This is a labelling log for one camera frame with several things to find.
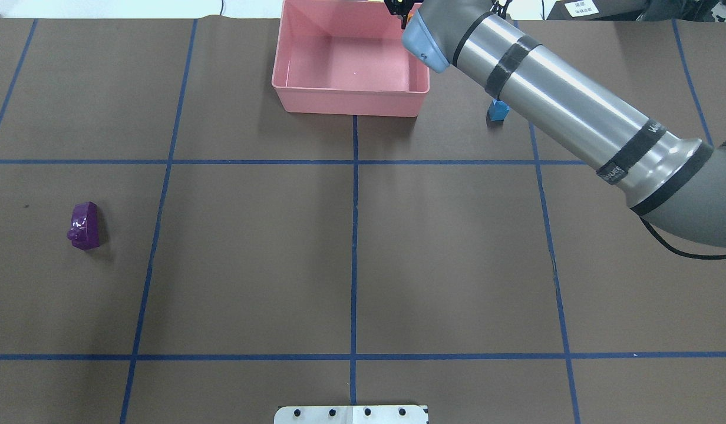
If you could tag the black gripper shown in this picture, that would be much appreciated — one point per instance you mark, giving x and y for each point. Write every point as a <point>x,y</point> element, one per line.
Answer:
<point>396,6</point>

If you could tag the small blue cube block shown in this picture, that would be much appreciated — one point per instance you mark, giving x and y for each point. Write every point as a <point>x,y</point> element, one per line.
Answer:
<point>498,111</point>

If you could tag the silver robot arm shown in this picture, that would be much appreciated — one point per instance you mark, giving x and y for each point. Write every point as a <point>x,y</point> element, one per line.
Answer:
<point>672,183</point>

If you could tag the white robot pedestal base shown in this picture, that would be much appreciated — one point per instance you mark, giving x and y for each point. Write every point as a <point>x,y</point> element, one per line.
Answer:
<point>353,414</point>

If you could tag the purple sloped block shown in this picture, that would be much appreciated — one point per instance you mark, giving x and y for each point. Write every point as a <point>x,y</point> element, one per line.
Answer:
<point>84,231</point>

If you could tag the pink plastic box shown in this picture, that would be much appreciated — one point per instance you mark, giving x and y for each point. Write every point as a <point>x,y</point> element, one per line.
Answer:
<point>346,58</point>

